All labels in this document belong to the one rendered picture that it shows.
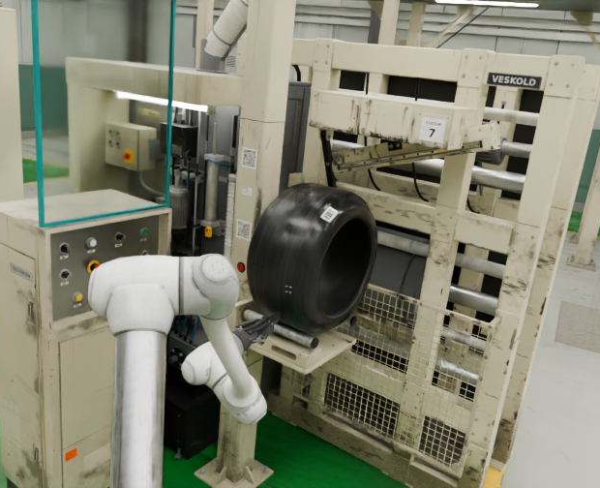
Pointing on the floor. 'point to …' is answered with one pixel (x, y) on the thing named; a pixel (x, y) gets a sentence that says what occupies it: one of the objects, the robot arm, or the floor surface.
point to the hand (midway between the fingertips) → (273, 319)
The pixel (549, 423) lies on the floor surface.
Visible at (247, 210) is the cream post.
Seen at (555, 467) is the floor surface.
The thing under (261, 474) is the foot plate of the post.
